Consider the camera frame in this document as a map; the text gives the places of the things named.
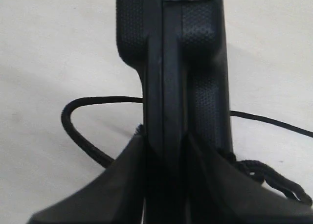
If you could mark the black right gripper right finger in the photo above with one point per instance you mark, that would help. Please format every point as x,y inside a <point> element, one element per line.
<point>220,194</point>

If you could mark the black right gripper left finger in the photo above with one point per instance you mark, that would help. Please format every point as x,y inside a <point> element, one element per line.
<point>115,197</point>

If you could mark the black plastic carrying case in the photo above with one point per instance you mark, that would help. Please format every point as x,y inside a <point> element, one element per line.
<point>178,48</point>

